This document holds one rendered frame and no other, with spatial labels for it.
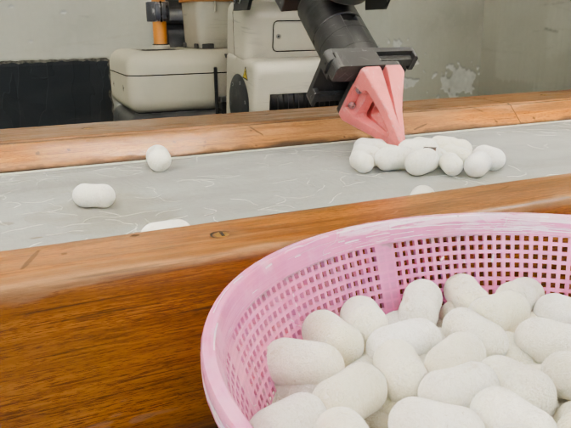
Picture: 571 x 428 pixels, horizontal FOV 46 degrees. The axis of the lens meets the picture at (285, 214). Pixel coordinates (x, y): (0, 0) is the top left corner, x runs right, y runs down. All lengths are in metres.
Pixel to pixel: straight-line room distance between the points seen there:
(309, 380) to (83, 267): 0.11
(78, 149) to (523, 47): 2.55
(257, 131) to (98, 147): 0.16
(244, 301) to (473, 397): 0.09
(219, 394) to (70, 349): 0.13
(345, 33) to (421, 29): 2.37
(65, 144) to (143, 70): 0.77
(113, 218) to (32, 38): 2.10
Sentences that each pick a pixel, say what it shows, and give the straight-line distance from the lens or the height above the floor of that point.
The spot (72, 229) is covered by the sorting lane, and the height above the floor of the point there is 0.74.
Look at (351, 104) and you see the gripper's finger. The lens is 0.68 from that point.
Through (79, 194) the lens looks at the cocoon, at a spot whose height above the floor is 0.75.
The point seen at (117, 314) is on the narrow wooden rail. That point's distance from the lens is 0.31.
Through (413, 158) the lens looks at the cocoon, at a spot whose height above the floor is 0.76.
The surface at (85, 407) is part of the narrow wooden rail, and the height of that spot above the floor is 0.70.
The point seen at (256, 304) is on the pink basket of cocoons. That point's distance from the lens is 0.27.
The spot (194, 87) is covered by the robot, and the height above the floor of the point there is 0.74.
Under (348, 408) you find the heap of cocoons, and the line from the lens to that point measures 0.23.
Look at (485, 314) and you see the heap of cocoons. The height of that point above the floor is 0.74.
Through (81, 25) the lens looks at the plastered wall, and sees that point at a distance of 2.56.
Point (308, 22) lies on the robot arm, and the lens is 0.74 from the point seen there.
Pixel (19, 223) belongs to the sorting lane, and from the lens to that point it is 0.48.
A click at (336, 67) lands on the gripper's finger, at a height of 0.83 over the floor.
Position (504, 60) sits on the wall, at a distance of 3.14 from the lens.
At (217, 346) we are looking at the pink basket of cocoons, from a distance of 0.22.
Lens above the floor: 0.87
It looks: 16 degrees down
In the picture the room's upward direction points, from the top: 1 degrees counter-clockwise
